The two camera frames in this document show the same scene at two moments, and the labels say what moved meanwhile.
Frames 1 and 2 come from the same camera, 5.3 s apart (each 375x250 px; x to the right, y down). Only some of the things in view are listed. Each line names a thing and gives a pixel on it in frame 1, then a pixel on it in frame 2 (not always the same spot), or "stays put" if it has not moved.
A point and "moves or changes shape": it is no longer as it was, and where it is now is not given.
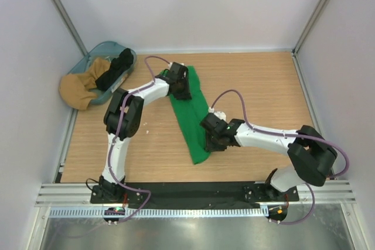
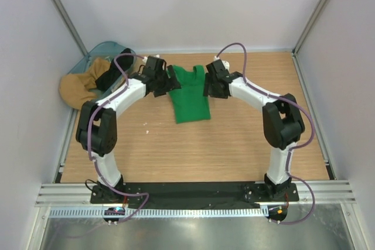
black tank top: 118,67 stays put
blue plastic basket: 107,50 stays put
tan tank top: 74,89 stays put
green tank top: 190,112 moves or changes shape
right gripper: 211,146 -> 207,90
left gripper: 186,94 -> 171,84
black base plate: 163,193 stays put
